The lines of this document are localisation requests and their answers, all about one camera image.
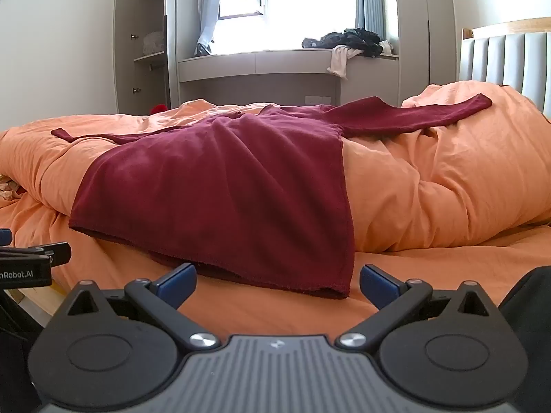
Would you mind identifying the grey padded wooden headboard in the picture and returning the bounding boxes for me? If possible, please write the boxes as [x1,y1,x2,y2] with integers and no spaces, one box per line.
[458,18,551,117]

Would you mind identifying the orange duvet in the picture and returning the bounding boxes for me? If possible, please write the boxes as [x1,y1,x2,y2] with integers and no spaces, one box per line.
[0,81,551,254]

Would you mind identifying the folded white bedding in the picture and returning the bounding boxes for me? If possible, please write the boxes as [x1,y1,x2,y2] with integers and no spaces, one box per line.
[142,30,166,55]

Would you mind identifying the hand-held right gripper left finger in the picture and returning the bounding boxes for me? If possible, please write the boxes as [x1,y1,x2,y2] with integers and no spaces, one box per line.
[60,263,220,351]

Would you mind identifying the wooden bed frame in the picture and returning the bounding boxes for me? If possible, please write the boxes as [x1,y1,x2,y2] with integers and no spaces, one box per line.
[17,285,65,328]

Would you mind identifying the bright window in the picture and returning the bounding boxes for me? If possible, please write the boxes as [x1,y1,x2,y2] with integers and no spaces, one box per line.
[213,0,360,52]

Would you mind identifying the orange bed sheet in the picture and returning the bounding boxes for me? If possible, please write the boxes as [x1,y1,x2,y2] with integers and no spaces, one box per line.
[0,198,551,340]

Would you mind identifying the open grey wardrobe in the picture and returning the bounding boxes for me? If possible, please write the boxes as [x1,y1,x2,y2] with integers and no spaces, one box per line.
[113,0,179,117]

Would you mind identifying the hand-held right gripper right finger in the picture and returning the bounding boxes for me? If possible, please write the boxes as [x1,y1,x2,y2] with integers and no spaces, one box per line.
[336,264,500,351]

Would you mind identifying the maroon long-sleeve shirt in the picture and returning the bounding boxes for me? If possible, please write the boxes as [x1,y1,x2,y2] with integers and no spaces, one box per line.
[51,96,492,299]

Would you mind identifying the closed grey wardrobe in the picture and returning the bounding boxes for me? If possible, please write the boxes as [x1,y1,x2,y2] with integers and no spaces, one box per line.
[394,0,457,108]

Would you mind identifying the grey-blue curtain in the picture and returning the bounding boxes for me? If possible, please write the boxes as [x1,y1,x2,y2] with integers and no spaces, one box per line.
[356,0,387,40]

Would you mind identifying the grey window seat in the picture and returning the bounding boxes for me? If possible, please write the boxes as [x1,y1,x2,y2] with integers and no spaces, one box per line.
[178,47,399,108]

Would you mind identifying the light blue sheer curtain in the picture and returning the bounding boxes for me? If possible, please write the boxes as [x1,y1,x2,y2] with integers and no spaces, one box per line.
[196,0,225,56]

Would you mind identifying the patterned beige cloth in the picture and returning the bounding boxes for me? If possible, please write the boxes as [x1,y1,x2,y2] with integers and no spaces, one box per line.
[0,174,21,201]

